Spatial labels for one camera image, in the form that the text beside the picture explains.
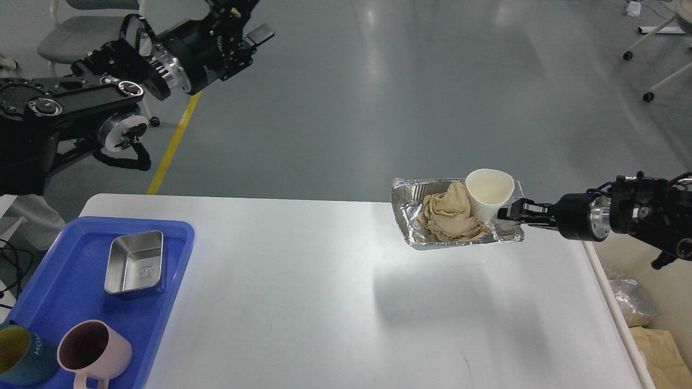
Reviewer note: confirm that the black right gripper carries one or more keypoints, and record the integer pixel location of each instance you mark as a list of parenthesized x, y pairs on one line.
[(576, 216)]

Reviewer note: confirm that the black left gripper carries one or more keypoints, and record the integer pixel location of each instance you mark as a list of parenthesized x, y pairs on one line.
[(194, 54)]

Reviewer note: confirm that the white paper cup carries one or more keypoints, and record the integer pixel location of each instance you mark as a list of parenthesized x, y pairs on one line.
[(488, 190)]

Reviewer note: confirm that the brown paper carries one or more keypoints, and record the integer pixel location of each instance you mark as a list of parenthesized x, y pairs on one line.
[(665, 365), (447, 215)]

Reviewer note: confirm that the aluminium foil tray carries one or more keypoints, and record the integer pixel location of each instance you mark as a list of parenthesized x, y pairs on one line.
[(407, 197)]

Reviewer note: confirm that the stainless steel box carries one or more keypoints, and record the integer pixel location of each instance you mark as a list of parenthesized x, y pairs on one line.
[(136, 265)]

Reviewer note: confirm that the pink mug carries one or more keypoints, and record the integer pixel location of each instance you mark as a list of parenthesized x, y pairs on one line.
[(93, 350)]

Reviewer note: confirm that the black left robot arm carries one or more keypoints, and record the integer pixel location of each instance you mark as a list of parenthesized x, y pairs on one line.
[(50, 123)]

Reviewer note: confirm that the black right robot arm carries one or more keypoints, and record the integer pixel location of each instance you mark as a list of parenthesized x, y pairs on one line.
[(652, 210)]

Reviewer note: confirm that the white plastic bin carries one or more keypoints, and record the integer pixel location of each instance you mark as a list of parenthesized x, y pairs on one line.
[(622, 257)]

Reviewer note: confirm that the crumpled foil in bin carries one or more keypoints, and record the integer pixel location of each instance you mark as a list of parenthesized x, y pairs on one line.
[(636, 304)]

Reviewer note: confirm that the grey office chair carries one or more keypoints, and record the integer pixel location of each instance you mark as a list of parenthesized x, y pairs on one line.
[(74, 38)]

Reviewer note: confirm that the brown paper in bin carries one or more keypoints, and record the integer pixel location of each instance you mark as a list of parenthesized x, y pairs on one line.
[(665, 365)]

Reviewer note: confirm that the blue plastic tray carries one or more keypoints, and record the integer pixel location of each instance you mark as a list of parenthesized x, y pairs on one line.
[(68, 288)]

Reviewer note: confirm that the blue and yellow cup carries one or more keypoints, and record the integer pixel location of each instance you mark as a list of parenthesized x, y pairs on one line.
[(27, 359)]

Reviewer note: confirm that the white chair frame left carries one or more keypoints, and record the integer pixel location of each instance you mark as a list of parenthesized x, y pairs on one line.
[(7, 66)]

